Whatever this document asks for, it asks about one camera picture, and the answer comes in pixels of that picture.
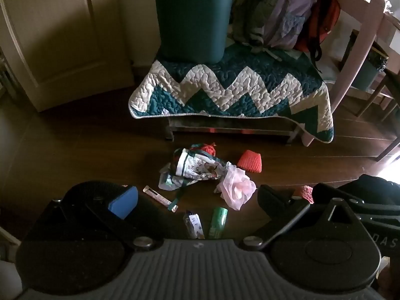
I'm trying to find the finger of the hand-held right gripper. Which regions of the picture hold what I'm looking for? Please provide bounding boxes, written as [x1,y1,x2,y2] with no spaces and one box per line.
[312,182,347,205]

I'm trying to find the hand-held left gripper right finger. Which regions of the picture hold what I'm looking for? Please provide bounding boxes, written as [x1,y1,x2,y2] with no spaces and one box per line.
[242,184,363,252]

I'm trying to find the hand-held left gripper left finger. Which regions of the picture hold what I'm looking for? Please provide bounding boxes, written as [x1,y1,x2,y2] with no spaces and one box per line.
[54,180,157,252]

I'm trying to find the clear sachet strip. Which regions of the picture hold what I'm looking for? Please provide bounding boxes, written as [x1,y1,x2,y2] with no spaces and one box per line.
[143,186,179,212]

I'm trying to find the printed gift bag green ribbon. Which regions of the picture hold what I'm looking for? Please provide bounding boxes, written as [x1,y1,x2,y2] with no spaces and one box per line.
[170,144,233,212]

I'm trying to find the teal trash bin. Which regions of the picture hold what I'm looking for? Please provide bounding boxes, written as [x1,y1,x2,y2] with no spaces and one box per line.
[152,0,236,64]

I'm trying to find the red mesh net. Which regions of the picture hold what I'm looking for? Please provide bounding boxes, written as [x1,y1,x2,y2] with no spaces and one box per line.
[292,185,314,204]
[236,150,264,174]
[200,142,218,157]

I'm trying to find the pink organza flower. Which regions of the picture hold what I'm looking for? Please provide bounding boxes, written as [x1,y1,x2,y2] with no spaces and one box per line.
[214,162,257,211]

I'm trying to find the green bag roll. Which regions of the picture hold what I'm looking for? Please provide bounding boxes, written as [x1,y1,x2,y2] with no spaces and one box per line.
[209,206,229,240]

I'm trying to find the small blue white wrapper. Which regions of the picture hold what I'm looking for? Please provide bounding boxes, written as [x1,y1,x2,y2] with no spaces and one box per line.
[183,210,205,240]

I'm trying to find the low wooden bench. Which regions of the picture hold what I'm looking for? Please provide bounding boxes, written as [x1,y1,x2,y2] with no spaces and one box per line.
[164,117,301,144]

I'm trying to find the small teal wastebasket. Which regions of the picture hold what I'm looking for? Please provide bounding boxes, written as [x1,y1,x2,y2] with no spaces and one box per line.
[342,29,390,91]

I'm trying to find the teal and white zigzag quilt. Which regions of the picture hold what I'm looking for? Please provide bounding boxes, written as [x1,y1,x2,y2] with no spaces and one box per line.
[129,42,335,144]

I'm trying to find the wooden table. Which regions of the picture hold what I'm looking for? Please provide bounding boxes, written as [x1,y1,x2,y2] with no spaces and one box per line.
[356,9,400,163]

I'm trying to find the light wooden chair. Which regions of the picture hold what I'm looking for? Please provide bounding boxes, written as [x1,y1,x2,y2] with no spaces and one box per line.
[301,0,400,147]

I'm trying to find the orange bag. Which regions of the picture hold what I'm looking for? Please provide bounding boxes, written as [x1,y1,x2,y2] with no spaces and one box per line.
[294,0,341,72]

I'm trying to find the beige door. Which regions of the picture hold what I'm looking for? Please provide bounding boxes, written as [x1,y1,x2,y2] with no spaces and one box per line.
[0,0,135,113]

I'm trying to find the lilac and grey backpack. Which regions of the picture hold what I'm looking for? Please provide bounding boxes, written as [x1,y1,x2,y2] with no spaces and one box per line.
[231,0,319,58]

